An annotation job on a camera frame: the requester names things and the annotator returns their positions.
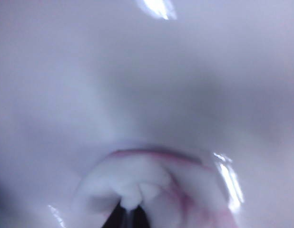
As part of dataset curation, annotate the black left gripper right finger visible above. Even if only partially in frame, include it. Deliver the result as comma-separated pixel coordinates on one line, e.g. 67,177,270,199
133,205,153,228

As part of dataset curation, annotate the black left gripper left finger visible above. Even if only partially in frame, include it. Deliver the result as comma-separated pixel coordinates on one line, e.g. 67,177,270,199
105,203,129,228

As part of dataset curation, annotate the white wet wipe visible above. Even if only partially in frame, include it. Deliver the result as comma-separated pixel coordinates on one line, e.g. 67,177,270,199
72,148,235,228

